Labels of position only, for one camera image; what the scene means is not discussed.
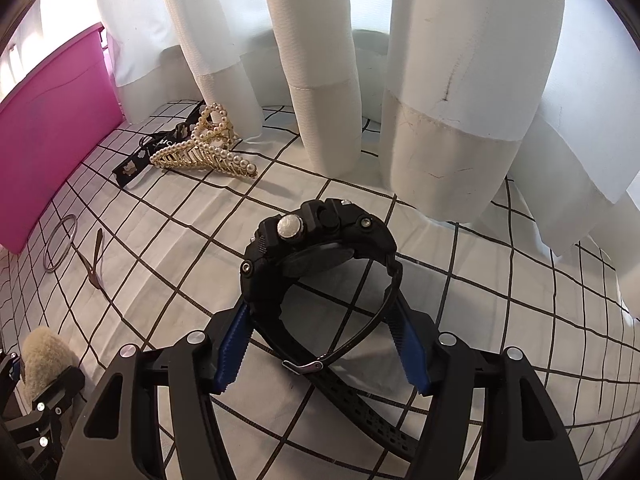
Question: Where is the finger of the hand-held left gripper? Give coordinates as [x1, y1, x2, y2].
[0, 352, 87, 466]

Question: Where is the beige fluffy scrunchie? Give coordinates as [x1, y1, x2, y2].
[19, 327, 77, 402]

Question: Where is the dark thin hair pin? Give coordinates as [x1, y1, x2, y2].
[76, 228, 107, 291]

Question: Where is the black floral hair barrette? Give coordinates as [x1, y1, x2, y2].
[114, 101, 207, 191]

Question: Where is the white curtain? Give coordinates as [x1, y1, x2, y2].
[83, 0, 640, 317]

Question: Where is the silver bangle bracelet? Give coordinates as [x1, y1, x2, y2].
[42, 214, 78, 274]

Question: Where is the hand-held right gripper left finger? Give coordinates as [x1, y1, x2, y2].
[56, 301, 251, 480]

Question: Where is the gold pearl hair claw clip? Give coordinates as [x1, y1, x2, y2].
[149, 102, 259, 179]

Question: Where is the pink plastic storage bin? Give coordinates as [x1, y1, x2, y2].
[0, 22, 124, 253]

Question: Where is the black digital wristwatch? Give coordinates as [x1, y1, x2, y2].
[239, 198, 423, 464]

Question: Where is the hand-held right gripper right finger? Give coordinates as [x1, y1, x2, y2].
[389, 292, 584, 480]

